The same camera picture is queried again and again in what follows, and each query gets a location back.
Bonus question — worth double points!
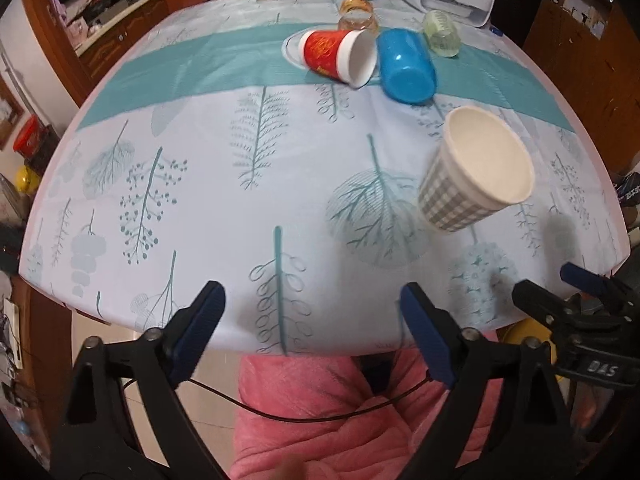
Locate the wooden kitchen cabinets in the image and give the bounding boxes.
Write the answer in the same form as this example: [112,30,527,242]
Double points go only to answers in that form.
[22,0,169,105]

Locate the blue plastic cup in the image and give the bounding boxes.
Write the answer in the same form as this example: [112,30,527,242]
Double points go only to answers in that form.
[376,28,437,105]

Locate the green clear glass jar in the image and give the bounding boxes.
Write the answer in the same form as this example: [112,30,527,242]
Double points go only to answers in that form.
[423,10,461,58]

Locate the orange patterned glass jar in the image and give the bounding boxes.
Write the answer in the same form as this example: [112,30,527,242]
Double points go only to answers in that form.
[337,0,380,36]

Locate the leaf print tablecloth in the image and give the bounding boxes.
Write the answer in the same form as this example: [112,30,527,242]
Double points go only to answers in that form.
[20,0,630,356]

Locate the small blue object on table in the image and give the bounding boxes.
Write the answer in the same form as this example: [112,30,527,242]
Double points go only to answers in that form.
[489,25,503,37]

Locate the red bucket on floor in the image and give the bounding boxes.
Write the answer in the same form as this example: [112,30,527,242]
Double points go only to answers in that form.
[13,114,42,159]

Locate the grey checked paper cup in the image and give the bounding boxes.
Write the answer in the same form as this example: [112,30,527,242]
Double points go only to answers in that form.
[418,105,536,233]

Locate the thin black cable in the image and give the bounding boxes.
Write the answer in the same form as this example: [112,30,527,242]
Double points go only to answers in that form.
[121,376,434,425]

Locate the red paper cup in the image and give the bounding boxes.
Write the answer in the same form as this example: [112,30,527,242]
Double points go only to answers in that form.
[298,29,378,89]

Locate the wooden shelf cabinet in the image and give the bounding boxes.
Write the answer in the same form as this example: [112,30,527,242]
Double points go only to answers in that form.
[524,0,639,171]

